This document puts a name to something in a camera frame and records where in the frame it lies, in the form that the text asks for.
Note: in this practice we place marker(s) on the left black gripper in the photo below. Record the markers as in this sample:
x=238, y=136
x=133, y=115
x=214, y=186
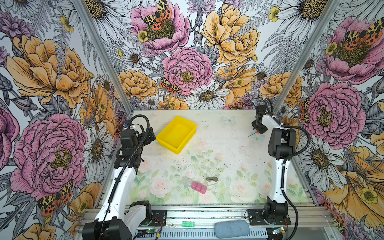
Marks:
x=148, y=140

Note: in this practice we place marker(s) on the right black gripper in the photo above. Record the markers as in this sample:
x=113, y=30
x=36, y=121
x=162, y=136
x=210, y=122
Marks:
x=261, y=131

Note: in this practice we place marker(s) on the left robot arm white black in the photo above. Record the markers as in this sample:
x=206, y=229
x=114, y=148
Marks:
x=114, y=222

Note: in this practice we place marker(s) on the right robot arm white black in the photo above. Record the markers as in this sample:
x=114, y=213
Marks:
x=281, y=145

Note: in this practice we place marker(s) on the yellow plastic bin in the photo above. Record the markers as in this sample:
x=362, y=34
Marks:
x=177, y=134

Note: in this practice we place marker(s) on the small grey metal clip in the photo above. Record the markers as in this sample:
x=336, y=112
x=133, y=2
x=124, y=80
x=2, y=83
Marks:
x=212, y=179

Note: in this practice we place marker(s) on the green connector block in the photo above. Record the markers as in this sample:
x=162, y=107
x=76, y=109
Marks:
x=188, y=224

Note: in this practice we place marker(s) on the grey oval pad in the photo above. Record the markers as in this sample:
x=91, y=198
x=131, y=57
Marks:
x=231, y=229

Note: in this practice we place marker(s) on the pink block with clear handle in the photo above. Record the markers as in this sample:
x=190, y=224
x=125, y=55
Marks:
x=194, y=185

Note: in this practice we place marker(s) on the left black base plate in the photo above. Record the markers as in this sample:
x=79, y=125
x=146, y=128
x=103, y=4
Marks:
x=159, y=219

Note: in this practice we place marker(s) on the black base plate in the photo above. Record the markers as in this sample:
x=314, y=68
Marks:
x=256, y=217
x=159, y=219

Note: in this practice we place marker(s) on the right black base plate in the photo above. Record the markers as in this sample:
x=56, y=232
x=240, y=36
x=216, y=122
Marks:
x=256, y=217

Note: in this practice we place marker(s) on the aluminium rail frame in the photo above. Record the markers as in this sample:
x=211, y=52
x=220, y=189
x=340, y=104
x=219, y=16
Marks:
x=315, y=223

